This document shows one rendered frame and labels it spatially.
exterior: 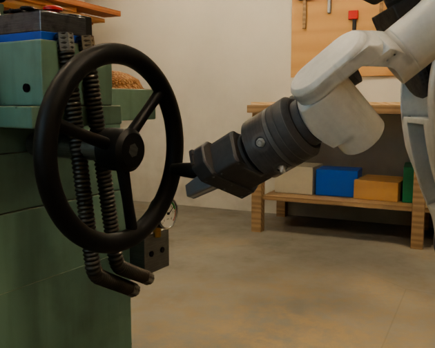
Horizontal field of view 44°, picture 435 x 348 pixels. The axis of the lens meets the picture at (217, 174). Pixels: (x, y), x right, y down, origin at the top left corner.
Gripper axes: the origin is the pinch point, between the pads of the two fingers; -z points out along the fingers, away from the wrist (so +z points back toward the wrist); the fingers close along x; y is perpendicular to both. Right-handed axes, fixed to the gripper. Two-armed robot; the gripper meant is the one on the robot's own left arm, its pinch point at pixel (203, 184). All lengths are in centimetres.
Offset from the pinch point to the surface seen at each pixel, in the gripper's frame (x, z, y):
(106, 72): -12.7, -5.3, 18.5
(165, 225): 14.4, -22.4, 6.7
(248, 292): 144, -98, 39
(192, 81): 214, -164, 252
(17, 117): -23.8, -11.1, 8.2
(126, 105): 0.8, -16.1, 25.6
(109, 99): -10.6, -7.4, 15.5
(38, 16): -26.0, -3.1, 19.6
